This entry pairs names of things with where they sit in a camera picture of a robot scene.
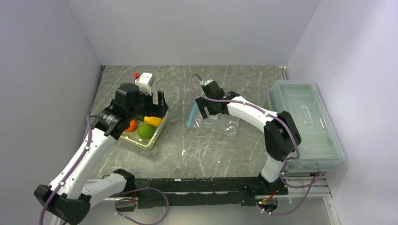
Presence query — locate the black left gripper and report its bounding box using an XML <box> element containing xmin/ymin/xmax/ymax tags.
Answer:
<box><xmin>127</xmin><ymin>88</ymin><xmax>168</xmax><ymax>120</ymax></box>

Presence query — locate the yellow bell pepper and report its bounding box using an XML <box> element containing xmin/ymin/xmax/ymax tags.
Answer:
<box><xmin>143</xmin><ymin>116</ymin><xmax>162</xmax><ymax>128</ymax></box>

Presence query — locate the clear zip bag blue zipper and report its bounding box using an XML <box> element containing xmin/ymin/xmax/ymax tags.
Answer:
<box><xmin>186</xmin><ymin>103</ymin><xmax>240</xmax><ymax>136</ymax></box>

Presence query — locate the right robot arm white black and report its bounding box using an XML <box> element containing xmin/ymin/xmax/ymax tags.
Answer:
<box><xmin>195</xmin><ymin>80</ymin><xmax>301</xmax><ymax>195</ymax></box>

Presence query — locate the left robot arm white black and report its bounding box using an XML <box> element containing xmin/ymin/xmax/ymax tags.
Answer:
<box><xmin>34</xmin><ymin>83</ymin><xmax>168</xmax><ymax>225</ymax></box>

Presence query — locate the green bumpy fruit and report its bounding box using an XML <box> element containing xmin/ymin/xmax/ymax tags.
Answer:
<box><xmin>137</xmin><ymin>124</ymin><xmax>155</xmax><ymax>139</ymax></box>

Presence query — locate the orange tangerine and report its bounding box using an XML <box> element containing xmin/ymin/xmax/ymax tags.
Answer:
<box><xmin>125</xmin><ymin>120</ymin><xmax>137</xmax><ymax>133</ymax></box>

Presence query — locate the clear plastic lidded container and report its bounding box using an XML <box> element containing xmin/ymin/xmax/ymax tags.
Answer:
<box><xmin>267</xmin><ymin>80</ymin><xmax>345</xmax><ymax>173</ymax></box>

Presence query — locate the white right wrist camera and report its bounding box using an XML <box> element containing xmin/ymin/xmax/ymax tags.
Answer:
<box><xmin>200</xmin><ymin>79</ymin><xmax>213</xmax><ymax>88</ymax></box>

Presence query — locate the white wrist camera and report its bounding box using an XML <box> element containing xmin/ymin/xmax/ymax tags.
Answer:
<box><xmin>132</xmin><ymin>73</ymin><xmax>154</xmax><ymax>95</ymax></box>
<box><xmin>200</xmin><ymin>79</ymin><xmax>213</xmax><ymax>88</ymax></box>

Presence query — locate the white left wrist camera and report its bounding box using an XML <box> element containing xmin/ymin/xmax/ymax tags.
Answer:
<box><xmin>132</xmin><ymin>73</ymin><xmax>154</xmax><ymax>95</ymax></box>

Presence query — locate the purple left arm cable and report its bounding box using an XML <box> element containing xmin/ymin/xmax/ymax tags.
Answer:
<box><xmin>38</xmin><ymin>115</ymin><xmax>98</xmax><ymax>225</ymax></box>

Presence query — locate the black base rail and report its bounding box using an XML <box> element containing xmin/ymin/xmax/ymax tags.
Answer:
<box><xmin>123</xmin><ymin>177</ymin><xmax>288</xmax><ymax>209</ymax></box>

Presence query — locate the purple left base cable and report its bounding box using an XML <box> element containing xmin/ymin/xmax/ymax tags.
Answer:
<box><xmin>114</xmin><ymin>187</ymin><xmax>170</xmax><ymax>225</ymax></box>

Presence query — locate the aluminium frame rail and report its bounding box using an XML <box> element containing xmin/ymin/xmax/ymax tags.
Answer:
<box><xmin>282</xmin><ymin>176</ymin><xmax>331</xmax><ymax>198</ymax></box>

